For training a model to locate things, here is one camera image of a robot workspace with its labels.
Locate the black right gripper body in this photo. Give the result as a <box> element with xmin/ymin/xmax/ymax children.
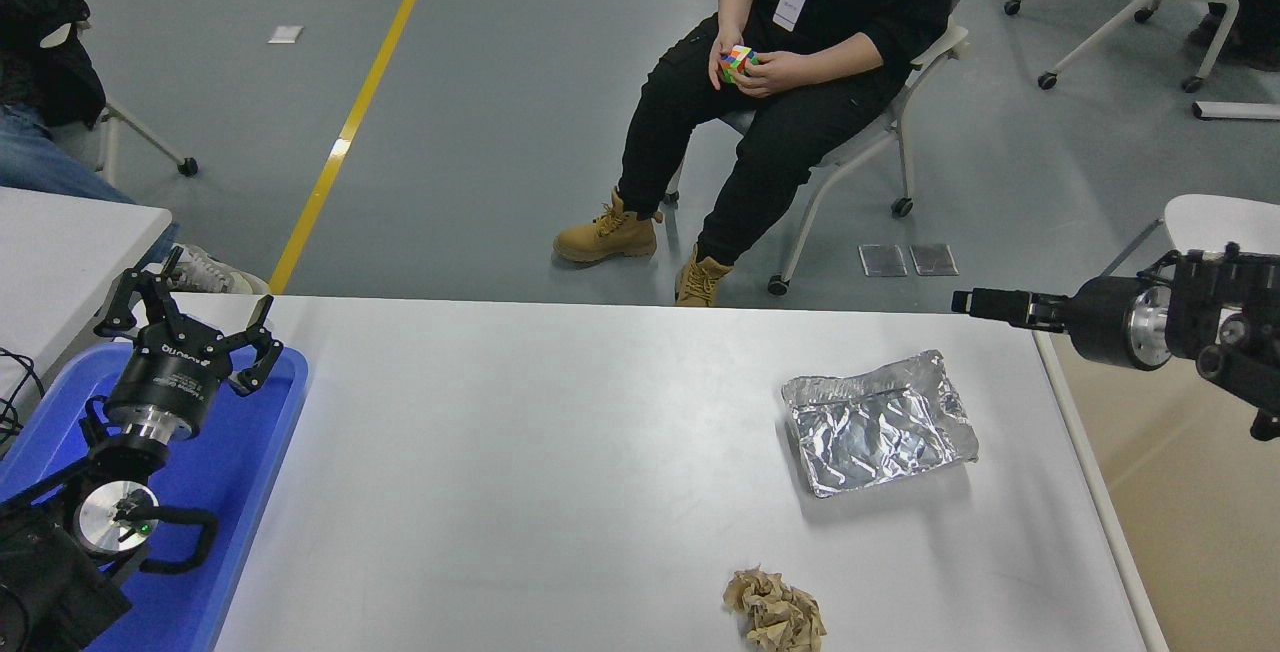
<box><xmin>1065</xmin><ymin>275</ymin><xmax>1139</xmax><ymax>371</ymax></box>

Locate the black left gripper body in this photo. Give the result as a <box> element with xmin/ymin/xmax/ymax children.
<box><xmin>105</xmin><ymin>322</ymin><xmax>239</xmax><ymax>428</ymax></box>

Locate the silver foil tray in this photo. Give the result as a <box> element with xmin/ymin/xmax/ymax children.
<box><xmin>781</xmin><ymin>350</ymin><xmax>981</xmax><ymax>500</ymax></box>

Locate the tan paper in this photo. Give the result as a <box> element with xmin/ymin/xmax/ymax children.
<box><xmin>723</xmin><ymin>564</ymin><xmax>828</xmax><ymax>652</ymax></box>

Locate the person's left hand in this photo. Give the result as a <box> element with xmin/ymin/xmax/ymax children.
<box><xmin>735</xmin><ymin>50</ymin><xmax>801</xmax><ymax>99</ymax></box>

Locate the person's right hand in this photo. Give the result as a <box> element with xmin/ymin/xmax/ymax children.
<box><xmin>708</xmin><ymin>30</ymin><xmax>747</xmax><ymax>91</ymax></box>

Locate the white rectangular side table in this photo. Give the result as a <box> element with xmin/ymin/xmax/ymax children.
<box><xmin>0</xmin><ymin>186</ymin><xmax>176</xmax><ymax>403</ymax></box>

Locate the blue plastic tray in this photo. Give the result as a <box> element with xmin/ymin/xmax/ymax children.
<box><xmin>0</xmin><ymin>340</ymin><xmax>311</xmax><ymax>652</ymax></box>

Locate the white round table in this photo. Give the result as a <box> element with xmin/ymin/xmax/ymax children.
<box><xmin>1065</xmin><ymin>194</ymin><xmax>1280</xmax><ymax>315</ymax></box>

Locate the person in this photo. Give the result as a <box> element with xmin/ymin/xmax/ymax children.
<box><xmin>1178</xmin><ymin>0</ymin><xmax>1280</xmax><ymax>73</ymax></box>
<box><xmin>553</xmin><ymin>0</ymin><xmax>976</xmax><ymax>309</ymax></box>
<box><xmin>0</xmin><ymin>0</ymin><xmax>273</xmax><ymax>295</ymax></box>

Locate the large pale plastic bin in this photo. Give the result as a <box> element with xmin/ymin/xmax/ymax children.
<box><xmin>1032</xmin><ymin>314</ymin><xmax>1280</xmax><ymax>652</ymax></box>

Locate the white flat bar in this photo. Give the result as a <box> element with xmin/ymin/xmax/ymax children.
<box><xmin>1192</xmin><ymin>100</ymin><xmax>1280</xmax><ymax>121</ymax></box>

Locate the black cable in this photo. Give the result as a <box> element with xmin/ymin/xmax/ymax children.
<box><xmin>0</xmin><ymin>347</ymin><xmax>46</xmax><ymax>453</ymax></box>

